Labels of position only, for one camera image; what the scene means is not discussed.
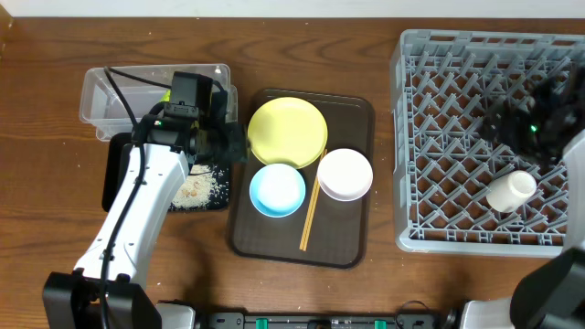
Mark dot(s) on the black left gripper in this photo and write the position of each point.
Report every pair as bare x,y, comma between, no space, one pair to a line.
238,143

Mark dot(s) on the green yellow snack wrapper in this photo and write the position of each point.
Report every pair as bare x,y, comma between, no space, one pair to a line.
166,96

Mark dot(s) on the light blue bowl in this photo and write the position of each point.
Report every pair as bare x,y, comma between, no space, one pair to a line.
277,190

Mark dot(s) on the pink white bowl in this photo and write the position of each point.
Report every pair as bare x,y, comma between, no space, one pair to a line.
345,174

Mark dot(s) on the white cup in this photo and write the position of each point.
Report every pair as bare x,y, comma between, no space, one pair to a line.
507,193

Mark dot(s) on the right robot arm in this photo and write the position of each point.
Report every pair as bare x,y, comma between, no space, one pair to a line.
548,131

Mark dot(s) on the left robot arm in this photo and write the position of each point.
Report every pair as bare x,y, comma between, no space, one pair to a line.
106,287

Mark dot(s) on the clear plastic waste bin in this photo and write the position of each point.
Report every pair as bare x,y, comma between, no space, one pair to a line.
101,107

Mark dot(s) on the black plastic tray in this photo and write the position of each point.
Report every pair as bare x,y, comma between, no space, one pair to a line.
118,158

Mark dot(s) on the yellow round plate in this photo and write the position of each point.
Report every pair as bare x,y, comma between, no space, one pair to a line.
289,131

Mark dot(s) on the wooden chopstick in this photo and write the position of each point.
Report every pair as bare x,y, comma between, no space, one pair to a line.
311,205
315,205

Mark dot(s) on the dark brown serving tray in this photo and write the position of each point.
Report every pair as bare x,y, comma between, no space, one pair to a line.
339,229

